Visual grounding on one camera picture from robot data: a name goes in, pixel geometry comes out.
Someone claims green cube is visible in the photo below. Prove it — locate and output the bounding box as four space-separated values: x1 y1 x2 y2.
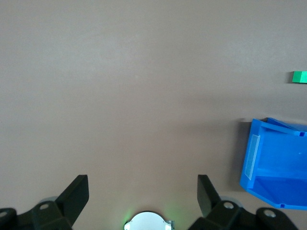
292 71 307 84

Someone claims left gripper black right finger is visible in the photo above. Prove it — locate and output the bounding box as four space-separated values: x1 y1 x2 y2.
189 174 297 230

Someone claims blue plastic storage bin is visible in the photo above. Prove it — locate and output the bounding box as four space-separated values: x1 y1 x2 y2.
239 117 307 210

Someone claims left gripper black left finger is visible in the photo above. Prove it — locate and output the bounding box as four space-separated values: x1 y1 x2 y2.
0 174 90 230

